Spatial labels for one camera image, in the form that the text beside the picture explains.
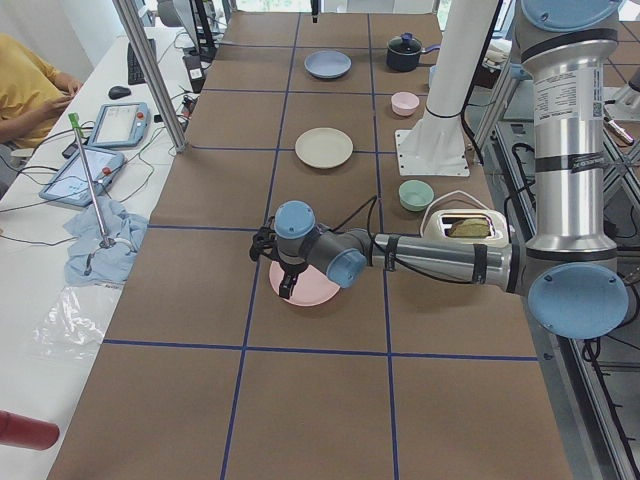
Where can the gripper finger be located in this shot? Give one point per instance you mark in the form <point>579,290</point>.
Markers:
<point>286,287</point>
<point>315,10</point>

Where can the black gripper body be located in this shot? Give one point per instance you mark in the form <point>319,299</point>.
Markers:
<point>290,270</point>

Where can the pink plate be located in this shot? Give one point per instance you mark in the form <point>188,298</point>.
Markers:
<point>312,287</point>

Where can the blue plate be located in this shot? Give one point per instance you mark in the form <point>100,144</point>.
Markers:
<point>327,64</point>

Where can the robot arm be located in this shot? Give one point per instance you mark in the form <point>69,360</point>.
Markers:
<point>567,270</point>

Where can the dark blue lidded pot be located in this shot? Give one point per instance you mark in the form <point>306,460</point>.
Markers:
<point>404,52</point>

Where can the cream plate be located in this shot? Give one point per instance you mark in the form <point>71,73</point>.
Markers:
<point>323,148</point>

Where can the pink bowl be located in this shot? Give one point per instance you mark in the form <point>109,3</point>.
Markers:
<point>404,103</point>

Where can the light blue cup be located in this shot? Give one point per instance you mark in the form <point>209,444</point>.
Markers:
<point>432,76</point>

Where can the black power strip box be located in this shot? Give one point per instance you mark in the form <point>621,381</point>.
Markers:
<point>195,72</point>

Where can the black monitor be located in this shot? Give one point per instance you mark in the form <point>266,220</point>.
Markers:
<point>197,17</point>

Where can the green bowl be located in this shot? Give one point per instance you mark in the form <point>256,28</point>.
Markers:
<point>415,195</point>

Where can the cream toaster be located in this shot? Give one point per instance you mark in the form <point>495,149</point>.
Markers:
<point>460,217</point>

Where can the toast slice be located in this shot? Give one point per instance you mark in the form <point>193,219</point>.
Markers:
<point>470,228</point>

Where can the black keyboard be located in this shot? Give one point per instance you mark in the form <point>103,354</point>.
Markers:
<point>135,74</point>

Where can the blue cloth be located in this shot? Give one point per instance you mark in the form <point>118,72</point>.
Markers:
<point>90,259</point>

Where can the black computer mouse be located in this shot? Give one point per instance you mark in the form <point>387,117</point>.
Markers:
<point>118,92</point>

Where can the far teach pendant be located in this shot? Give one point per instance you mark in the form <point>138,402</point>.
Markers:
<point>120,125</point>

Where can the teach pendant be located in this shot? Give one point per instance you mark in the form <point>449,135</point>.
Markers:
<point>70,185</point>
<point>120,125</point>

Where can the clear plastic bag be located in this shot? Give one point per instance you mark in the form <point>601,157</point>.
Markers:
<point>75,326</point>

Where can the near teach pendant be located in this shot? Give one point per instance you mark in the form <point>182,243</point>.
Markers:
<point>70,185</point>

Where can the person in yellow shirt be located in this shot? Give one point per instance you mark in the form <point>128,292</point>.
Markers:
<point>34,94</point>

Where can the red bottle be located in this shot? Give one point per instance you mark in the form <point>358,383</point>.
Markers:
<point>25,432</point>

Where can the aluminium frame post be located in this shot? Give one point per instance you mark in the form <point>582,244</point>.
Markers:
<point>136,34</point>

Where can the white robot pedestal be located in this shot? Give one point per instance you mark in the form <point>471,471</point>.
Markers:
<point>435,146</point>

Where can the green handled grabber stick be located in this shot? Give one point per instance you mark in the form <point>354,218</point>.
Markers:
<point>106,241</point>

